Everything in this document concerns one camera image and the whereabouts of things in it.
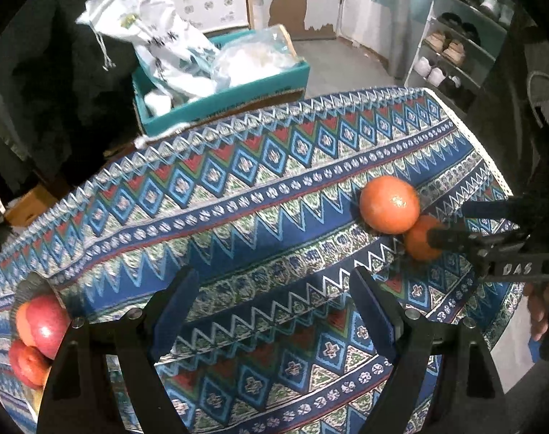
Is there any white printed plastic bag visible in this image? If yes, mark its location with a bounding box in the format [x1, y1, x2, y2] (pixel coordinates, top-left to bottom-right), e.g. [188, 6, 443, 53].
[76, 0, 221, 100]

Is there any small orange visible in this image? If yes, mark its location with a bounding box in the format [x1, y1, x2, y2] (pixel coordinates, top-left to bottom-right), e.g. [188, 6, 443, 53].
[403, 214, 447, 262]

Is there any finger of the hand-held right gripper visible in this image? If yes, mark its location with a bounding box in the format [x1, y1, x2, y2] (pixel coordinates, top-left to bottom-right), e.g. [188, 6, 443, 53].
[427, 226, 528, 255]
[462, 194, 535, 223]

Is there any wooden drawer box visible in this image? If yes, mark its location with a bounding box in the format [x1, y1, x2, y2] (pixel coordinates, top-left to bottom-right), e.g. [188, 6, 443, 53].
[5, 183, 60, 227]

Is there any teal box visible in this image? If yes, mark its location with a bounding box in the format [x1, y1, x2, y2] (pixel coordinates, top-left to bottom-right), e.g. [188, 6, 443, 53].
[132, 25, 311, 137]

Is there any blue patterned tablecloth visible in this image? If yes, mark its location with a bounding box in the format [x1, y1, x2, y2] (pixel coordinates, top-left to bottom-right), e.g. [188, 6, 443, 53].
[0, 87, 526, 434]

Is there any white patterned cabinet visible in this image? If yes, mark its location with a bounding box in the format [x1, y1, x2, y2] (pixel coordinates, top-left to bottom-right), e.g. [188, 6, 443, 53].
[166, 0, 250, 34]

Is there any large red apple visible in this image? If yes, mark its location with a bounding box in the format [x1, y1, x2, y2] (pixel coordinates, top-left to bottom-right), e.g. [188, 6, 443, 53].
[16, 295, 73, 360]

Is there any large orange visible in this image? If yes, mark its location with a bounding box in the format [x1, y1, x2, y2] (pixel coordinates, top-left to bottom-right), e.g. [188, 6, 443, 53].
[359, 176, 421, 234]

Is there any person's right hand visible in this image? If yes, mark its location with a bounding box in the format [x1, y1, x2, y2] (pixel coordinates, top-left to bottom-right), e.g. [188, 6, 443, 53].
[527, 282, 549, 342]

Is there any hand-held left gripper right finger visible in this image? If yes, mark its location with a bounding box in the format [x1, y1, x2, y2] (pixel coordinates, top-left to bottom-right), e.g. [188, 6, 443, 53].
[347, 266, 505, 434]

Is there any shoe rack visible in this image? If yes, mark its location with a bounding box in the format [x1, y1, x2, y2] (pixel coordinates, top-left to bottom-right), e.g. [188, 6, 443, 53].
[405, 0, 519, 114]

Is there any small red apple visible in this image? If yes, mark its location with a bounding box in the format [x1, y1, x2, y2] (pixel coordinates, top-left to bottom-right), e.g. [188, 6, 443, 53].
[9, 339, 51, 390]

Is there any grey bag strap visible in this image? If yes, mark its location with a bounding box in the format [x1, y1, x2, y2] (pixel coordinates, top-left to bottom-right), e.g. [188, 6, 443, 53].
[526, 71, 549, 139]

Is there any dark glass plate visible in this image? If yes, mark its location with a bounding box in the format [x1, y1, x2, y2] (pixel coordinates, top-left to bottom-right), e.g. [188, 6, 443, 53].
[12, 276, 76, 326]

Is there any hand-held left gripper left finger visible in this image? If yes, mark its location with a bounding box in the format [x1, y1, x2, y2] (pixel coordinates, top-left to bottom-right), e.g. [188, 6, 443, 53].
[36, 266, 200, 434]

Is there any black hanging coat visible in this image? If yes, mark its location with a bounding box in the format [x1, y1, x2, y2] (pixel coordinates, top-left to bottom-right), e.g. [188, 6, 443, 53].
[0, 0, 142, 191]

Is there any row of shoes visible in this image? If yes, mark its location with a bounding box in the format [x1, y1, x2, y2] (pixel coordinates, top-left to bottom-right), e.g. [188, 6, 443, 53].
[414, 0, 514, 100]

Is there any clear plastic bag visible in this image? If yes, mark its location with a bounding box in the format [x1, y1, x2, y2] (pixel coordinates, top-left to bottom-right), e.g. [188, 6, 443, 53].
[211, 27, 304, 86]

